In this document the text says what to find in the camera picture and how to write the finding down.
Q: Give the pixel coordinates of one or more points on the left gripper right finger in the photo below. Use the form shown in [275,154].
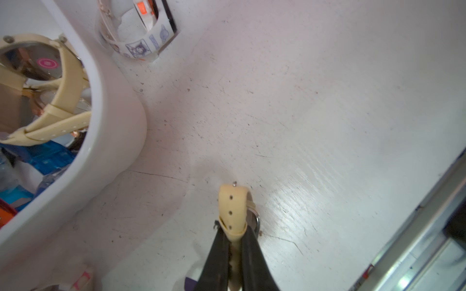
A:
[255,271]

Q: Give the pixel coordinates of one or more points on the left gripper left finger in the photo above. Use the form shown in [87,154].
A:
[215,273]

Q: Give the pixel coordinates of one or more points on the beige strap watch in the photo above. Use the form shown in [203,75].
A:
[237,211]

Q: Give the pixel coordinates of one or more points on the white orange strap watch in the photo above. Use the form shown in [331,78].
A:
[138,29]

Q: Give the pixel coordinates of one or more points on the cream strap gold watch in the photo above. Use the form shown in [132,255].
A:
[42,86]

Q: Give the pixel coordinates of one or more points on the white pink strap watch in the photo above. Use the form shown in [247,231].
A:
[78,278]

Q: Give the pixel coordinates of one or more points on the red translucent watch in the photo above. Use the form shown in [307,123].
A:
[7,213]

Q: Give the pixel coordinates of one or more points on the white plastic storage box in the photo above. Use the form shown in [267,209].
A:
[116,137]

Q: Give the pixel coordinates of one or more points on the aluminium rail front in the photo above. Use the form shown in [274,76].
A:
[428,253]

